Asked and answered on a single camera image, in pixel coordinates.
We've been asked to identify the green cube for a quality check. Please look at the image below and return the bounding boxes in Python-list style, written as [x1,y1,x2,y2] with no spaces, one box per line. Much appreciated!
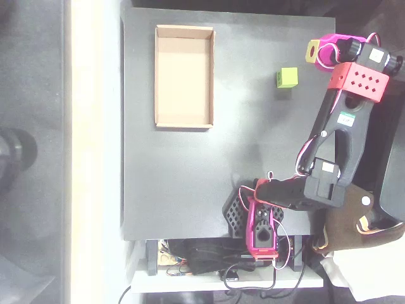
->
[275,66,299,89]

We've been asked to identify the cardboard box tray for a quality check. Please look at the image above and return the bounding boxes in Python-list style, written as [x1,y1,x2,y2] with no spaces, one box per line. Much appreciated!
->
[154,24,216,130]

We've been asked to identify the grey fabric garment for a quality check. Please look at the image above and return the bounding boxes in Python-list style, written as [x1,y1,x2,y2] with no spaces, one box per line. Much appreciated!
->
[335,0,405,51]

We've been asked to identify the brown felt bag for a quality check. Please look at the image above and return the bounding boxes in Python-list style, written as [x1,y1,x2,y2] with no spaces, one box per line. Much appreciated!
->
[311,183,405,257]

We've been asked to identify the black power adapter bundle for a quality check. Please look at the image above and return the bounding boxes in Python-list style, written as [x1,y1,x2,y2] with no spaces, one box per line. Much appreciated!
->
[183,239,256,276]

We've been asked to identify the small wooden electronics board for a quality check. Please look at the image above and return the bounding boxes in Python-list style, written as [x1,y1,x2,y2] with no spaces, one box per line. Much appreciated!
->
[158,240,188,267]

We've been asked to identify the white shelf board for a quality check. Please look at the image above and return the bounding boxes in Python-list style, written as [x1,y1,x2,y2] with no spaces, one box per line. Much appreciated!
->
[130,269,324,294]

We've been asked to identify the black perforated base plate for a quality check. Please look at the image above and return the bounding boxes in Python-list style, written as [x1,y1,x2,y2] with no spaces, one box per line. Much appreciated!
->
[222,189,285,239]

